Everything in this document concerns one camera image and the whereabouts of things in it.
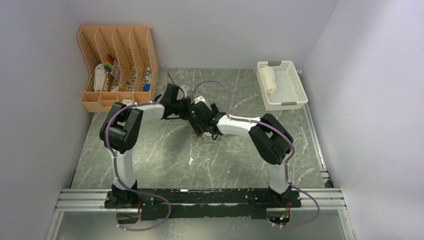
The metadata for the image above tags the cream white towel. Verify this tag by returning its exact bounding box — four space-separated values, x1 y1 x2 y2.
261 66 278 95

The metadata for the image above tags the yellow brown towel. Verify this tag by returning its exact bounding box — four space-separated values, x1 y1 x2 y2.
202 132 213 138

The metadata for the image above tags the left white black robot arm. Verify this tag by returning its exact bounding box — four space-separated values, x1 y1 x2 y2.
99 83 191 208

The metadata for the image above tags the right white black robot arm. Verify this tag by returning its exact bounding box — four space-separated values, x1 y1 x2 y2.
187 101 294 207

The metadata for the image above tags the blue capped white bottle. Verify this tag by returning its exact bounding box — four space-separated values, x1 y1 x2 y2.
141 67 152 92

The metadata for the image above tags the orange plastic file organizer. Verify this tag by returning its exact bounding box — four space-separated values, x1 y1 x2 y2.
77 25 159 113

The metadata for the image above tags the rainbow coloured item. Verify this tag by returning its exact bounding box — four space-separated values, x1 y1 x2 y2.
103 54 115 73

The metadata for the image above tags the white remote control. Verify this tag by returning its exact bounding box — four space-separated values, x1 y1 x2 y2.
93 63 107 92

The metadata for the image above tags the white plastic basket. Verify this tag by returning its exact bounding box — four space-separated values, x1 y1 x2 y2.
256 60 308 111

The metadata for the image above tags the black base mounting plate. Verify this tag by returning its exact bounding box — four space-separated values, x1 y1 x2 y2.
103 188 302 221

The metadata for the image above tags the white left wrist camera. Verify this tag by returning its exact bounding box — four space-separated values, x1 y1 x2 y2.
181 85 191 96

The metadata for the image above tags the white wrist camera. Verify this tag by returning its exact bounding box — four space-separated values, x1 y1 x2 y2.
181 85 191 96
194 95 207 104

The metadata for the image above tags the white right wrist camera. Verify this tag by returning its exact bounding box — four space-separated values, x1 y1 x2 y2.
194 95 207 104

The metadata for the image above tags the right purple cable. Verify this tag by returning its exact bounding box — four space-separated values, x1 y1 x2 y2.
192 80 321 230

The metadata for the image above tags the purple cable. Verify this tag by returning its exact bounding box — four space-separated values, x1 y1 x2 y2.
103 67 172 232
192 80 321 230

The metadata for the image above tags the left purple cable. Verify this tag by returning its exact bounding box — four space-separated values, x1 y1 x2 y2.
103 67 172 232

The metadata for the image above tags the aluminium frame rail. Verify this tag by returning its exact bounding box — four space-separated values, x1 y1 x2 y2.
45 188 356 240

